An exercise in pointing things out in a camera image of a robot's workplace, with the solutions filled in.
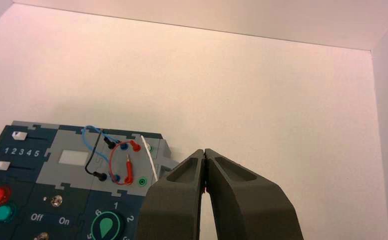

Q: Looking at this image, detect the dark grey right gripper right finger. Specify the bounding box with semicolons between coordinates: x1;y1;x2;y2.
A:
205;148;304;240

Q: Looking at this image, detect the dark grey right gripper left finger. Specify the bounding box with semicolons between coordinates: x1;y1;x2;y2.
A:
135;149;205;240

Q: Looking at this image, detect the dark teal control panel box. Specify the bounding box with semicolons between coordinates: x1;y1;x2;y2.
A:
0;120;180;240

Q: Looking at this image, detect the green pointer rotary dial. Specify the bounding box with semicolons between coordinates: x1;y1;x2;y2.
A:
90;211;125;240

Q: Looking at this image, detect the white rectangular display window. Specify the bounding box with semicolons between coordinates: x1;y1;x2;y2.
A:
58;149;89;167

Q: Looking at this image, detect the green round push button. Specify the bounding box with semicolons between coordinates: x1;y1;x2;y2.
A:
0;203;16;223

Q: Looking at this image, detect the white thin cable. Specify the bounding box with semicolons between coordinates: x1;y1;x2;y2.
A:
140;134;159;183

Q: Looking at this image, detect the red patch cable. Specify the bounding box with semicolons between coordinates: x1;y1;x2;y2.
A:
109;139;142;187

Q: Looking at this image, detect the black patch cable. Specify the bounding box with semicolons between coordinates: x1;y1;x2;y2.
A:
84;129;120;182

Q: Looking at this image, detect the blue patch cable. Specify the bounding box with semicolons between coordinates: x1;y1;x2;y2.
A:
80;124;130;184

